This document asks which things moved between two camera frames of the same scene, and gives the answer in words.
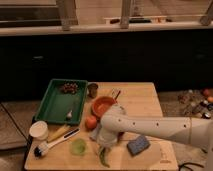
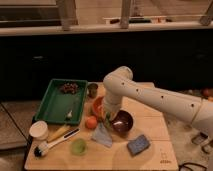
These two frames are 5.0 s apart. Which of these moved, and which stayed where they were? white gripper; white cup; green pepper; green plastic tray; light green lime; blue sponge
Moved: green pepper; white gripper
Stayed: green plastic tray; blue sponge; white cup; light green lime
